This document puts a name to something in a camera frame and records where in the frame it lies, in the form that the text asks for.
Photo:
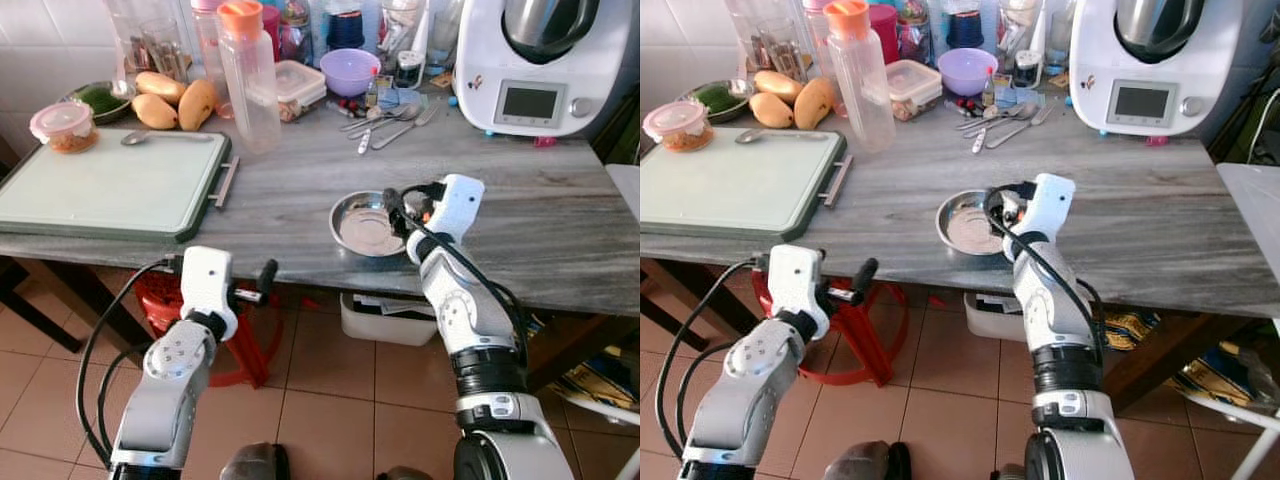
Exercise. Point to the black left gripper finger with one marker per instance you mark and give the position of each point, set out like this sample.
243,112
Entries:
867,276
268,278

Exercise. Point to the round stainless steel bowl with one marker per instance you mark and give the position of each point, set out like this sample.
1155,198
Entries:
362,230
965,228

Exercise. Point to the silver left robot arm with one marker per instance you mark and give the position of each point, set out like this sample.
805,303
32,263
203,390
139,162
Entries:
745,400
165,400

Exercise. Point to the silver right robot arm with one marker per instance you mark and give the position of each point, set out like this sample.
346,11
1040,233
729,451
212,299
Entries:
1065,340
480,340

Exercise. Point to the red plastic stool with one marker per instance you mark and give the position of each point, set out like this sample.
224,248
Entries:
860,345
255,350

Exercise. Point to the steel fork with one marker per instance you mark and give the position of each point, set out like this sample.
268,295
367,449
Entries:
405,130
1020,128

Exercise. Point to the large steel spoon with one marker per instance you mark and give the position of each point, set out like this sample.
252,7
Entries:
380,120
995,118

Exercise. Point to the white plastic storage bin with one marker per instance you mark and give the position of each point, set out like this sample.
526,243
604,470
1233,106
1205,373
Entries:
988,318
385,322

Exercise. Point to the purple plastic bowl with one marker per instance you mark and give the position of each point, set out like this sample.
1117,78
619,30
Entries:
350,70
967,70

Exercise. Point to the clear square food container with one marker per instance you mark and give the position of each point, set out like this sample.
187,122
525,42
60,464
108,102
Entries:
300,88
914,87

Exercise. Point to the white kitchen cooking machine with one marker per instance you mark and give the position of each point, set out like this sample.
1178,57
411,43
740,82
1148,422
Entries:
540,95
1150,95

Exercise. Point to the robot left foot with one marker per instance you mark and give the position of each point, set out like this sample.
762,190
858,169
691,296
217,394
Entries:
255,463
865,462

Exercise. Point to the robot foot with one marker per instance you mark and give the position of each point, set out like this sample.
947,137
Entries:
405,473
865,462
1008,473
255,463

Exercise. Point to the yellow mango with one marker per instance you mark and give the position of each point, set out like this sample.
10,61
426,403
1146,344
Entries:
153,112
778,85
160,86
815,103
198,105
770,111

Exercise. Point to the dark blue cup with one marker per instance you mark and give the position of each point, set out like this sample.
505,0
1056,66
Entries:
964,30
346,30

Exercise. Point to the clear bottle with orange cap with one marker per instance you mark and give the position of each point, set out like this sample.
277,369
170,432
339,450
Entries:
860,85
250,85

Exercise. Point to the magenta plastic cup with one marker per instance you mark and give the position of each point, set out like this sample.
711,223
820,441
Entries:
271,30
884,30

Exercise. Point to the plate of green leaves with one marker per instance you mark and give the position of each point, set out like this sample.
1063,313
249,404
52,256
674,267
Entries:
718,98
98,100

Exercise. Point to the pink-lidded plastic food tub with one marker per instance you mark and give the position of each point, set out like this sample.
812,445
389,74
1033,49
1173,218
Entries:
678,124
64,125

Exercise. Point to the clear bottle with pink cap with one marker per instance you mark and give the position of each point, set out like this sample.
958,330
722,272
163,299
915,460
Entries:
207,50
815,35

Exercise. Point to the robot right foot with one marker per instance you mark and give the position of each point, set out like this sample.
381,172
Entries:
405,473
1008,473

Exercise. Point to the clear glass jar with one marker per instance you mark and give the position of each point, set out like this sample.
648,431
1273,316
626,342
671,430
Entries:
765,38
150,40

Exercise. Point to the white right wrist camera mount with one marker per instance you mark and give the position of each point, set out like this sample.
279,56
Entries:
458,205
1048,205

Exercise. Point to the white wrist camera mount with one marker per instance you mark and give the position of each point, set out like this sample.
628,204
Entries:
458,205
797,285
207,285
1048,205

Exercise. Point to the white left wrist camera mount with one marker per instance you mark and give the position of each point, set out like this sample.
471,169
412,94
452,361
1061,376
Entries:
207,285
797,285

